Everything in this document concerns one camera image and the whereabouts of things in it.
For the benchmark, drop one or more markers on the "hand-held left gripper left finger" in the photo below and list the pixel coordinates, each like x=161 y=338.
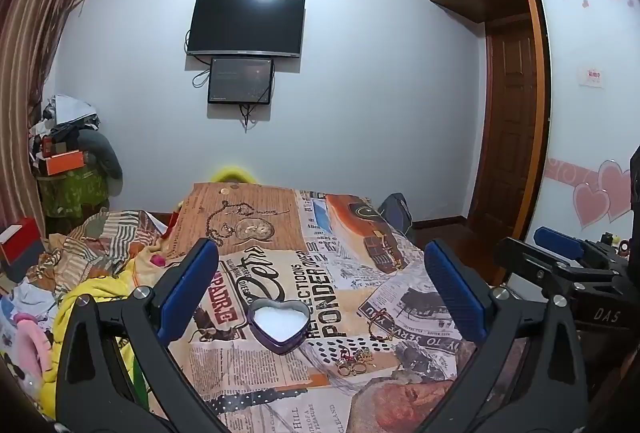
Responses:
x=192 y=293

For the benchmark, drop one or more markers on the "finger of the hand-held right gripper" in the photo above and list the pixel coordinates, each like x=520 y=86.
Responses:
x=557 y=240
x=530 y=258

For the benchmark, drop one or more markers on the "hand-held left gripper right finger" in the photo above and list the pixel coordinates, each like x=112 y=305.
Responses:
x=456 y=295

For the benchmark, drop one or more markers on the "purple heart-shaped tin box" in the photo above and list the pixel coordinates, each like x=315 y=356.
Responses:
x=279 y=325

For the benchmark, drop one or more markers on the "dark blue bag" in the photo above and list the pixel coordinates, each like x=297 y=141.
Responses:
x=397 y=210

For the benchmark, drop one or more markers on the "striped patchwork quilt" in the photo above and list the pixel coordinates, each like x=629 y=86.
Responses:
x=105 y=238

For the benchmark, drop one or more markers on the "white heart-printed wardrobe door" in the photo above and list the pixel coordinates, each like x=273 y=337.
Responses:
x=575 y=138

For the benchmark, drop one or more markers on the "printed newspaper-pattern blanket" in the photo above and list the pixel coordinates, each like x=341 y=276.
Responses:
x=310 y=273

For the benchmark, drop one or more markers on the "yellow plastic chair back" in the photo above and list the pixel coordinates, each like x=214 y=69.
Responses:
x=231 y=175

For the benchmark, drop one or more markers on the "brown wooden door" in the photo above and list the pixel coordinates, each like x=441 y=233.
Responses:
x=510 y=123

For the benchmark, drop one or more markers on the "green patterned storage cover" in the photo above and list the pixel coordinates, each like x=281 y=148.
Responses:
x=72 y=195

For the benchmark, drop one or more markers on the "pink paper sticker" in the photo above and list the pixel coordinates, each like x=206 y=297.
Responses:
x=595 y=78

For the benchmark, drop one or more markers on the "pink plush toy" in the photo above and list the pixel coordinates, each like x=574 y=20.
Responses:
x=35 y=348

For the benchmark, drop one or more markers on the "red box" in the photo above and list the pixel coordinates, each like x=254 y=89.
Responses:
x=20 y=243

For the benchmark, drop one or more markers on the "orange box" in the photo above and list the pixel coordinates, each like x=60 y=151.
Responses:
x=65 y=163

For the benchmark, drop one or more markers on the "pile of clothes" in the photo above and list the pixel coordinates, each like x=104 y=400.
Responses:
x=75 y=118

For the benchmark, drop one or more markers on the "striped brown curtain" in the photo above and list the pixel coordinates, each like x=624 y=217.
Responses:
x=30 y=38

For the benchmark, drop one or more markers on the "small black wall monitor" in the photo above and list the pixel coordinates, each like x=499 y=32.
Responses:
x=240 y=80

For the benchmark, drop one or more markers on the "black wall television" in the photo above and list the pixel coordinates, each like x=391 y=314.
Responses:
x=245 y=25

